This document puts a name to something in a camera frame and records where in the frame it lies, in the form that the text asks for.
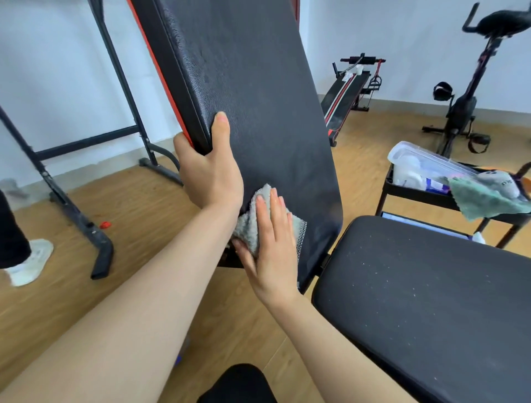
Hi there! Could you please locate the person's left hand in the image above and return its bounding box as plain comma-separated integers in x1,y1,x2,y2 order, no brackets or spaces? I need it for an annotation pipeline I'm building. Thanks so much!
173,111,244,211

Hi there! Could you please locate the person's right hand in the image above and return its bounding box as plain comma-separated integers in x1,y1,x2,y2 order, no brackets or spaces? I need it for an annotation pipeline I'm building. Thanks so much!
231,188,302,308

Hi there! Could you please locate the grey microfibre cloth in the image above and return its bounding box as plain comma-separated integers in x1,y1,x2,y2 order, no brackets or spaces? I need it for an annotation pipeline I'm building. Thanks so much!
231,184,308,263

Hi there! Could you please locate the black padded bench backrest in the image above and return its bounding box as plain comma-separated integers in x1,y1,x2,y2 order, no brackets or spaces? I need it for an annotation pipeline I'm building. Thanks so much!
126,0,345,293

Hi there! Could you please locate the person's left forearm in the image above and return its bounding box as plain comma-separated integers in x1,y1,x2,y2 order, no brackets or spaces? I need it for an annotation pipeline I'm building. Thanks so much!
0,199,244,403

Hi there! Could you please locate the person's right forearm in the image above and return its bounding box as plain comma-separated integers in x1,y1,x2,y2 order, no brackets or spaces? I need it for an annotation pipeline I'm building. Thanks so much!
265,290,420,403

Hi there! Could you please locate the small blue object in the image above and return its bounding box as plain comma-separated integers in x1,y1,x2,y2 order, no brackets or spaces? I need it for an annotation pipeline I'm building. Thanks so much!
173,335,192,367

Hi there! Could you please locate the black striped sit-up bench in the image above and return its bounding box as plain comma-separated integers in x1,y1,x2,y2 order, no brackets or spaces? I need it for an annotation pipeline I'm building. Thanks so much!
321,53,387,148

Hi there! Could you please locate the white blue-edged sheet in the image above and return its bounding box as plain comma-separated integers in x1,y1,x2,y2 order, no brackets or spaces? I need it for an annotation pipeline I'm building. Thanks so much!
380,211,474,240

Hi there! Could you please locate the black utility cart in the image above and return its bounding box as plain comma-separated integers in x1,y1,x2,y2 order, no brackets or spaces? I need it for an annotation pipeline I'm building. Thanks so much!
375,161,531,250

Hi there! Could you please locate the person's black trouser leg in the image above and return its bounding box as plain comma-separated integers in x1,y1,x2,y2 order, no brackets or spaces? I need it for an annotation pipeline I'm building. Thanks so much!
197,364,277,403

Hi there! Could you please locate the black padded bench seat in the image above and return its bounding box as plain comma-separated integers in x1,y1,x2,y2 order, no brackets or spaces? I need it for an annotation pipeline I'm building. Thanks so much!
311,215,531,403

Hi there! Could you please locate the blue white packet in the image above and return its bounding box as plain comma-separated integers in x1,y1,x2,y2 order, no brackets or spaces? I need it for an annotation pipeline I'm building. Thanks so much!
422,176,451,195

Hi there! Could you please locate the clear plastic lidded box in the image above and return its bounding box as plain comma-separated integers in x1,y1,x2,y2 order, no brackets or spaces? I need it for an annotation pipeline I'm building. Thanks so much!
387,141,478,194

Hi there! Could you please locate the green microfibre cloth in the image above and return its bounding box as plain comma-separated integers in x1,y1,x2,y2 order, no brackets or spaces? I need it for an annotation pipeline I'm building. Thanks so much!
447,176,531,221

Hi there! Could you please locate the black exercise bike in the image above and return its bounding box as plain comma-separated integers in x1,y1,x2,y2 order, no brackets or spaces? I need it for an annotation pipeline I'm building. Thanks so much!
421,2,531,159

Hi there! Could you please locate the grey white rolled cloth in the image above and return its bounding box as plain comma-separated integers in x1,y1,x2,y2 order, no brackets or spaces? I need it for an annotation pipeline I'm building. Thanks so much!
476,169,522,200

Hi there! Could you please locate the black metal rack frame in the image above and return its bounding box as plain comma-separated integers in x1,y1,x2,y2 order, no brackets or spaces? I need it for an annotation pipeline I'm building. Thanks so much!
0,0,184,280

